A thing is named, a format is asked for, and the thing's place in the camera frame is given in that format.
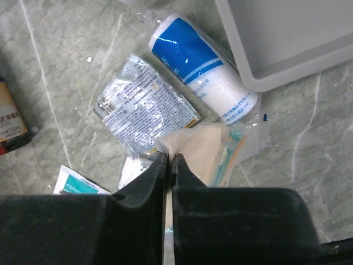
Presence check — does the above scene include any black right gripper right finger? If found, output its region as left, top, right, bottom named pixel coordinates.
left=172, top=154, right=322, bottom=264

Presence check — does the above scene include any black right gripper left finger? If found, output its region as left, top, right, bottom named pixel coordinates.
left=1, top=153, right=168, bottom=264

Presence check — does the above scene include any teal wipe sachet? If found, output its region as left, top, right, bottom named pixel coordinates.
left=53, top=165, right=111, bottom=195

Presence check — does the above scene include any beige gauze packet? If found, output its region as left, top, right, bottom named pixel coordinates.
left=154, top=123, right=247, bottom=187

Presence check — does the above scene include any clear bag with mask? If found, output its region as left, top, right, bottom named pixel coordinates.
left=94, top=54, right=201, bottom=152

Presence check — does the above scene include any printed clear plastic packet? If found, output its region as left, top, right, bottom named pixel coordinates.
left=117, top=156, right=152, bottom=190

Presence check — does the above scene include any brown medicine bottle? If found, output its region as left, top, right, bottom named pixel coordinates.
left=1, top=78, right=34, bottom=156

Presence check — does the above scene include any grey divided tray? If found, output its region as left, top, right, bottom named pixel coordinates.
left=216, top=1, right=352, bottom=92

